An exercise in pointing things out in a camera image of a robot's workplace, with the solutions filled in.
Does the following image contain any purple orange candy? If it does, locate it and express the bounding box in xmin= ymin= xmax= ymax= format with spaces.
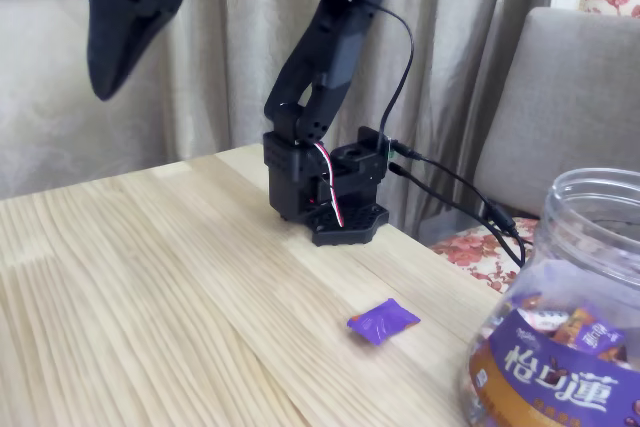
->
xmin=346 ymin=297 xmax=422 ymax=347

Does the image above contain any clear plastic candy jar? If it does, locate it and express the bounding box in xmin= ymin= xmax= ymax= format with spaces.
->
xmin=457 ymin=166 xmax=640 ymax=427

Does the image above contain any white plastic bag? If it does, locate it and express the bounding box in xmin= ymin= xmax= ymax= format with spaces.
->
xmin=519 ymin=309 xmax=566 ymax=332

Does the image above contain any purple snack bag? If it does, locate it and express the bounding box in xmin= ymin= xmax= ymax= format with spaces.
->
xmin=574 ymin=321 xmax=626 ymax=353

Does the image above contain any black cable with ferrite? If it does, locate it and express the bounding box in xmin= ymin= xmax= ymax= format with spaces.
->
xmin=392 ymin=141 xmax=526 ymax=266

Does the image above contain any thin black cable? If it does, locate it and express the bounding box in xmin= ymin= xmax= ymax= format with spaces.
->
xmin=374 ymin=4 xmax=416 ymax=144

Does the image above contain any floral seat cushion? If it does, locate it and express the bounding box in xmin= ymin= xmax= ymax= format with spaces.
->
xmin=427 ymin=216 xmax=539 ymax=293

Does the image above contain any orange-brown snack bag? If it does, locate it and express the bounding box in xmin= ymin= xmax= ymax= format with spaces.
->
xmin=552 ymin=306 xmax=596 ymax=343

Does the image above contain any short red white servo wire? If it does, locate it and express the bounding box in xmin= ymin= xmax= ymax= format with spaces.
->
xmin=312 ymin=141 xmax=346 ymax=228

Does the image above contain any plain black cable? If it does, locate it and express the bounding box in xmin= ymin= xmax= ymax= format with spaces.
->
xmin=387 ymin=160 xmax=524 ymax=268

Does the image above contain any grey fabric chair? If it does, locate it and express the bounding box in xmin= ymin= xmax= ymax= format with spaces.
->
xmin=472 ymin=7 xmax=640 ymax=218

